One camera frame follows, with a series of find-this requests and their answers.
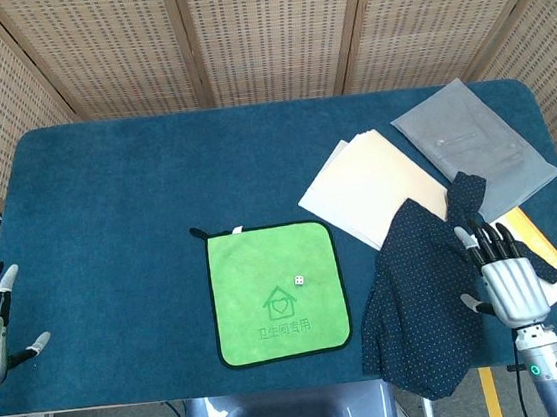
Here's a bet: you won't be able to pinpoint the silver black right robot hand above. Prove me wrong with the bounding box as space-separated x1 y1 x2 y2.
450 211 554 334

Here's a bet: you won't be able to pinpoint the grey folded trousers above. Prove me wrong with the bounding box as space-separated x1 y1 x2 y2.
385 67 557 233

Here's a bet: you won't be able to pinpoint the yellow and white book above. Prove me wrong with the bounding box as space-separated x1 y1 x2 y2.
484 201 557 314

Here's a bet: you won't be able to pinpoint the dark blue table cloth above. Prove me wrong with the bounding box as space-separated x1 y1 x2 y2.
0 68 557 417

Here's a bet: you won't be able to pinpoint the navy dotted garment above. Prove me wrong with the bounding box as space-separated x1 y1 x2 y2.
340 160 557 410

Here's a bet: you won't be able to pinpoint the yellow floor tape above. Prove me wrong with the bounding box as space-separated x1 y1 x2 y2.
477 366 506 417

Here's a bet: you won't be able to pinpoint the white table leg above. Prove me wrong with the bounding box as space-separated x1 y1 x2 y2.
418 390 437 417

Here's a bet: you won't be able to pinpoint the beige folded cloth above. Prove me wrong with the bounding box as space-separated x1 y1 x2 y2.
290 121 455 260

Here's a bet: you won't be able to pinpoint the woven bamboo folding screen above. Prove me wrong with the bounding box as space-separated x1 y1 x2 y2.
0 0 557 302

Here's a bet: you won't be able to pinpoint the green cleaning cloth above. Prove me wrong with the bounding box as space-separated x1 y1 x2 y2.
188 210 356 375

